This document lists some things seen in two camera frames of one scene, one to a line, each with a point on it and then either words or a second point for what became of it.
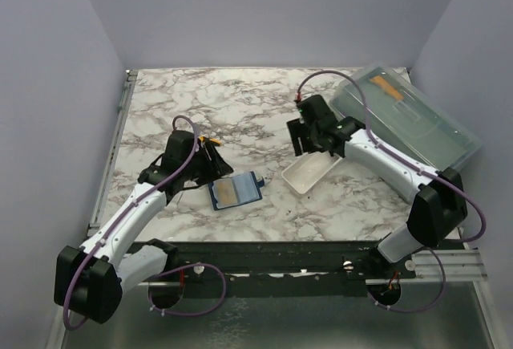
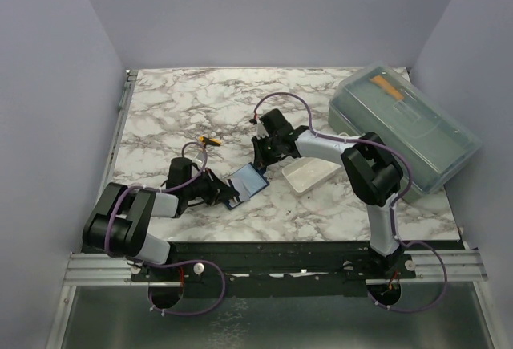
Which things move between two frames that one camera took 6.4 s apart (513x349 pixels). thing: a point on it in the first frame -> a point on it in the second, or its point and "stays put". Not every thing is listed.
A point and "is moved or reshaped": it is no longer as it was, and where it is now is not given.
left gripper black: (216, 166) -> (218, 192)
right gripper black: (296, 129) -> (262, 160)
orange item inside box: (385, 86) stays put
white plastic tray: (306, 170) stays put
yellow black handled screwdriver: (214, 141) stays put
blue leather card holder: (236, 191) is moved or reshaped
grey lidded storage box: (407, 119) stays put
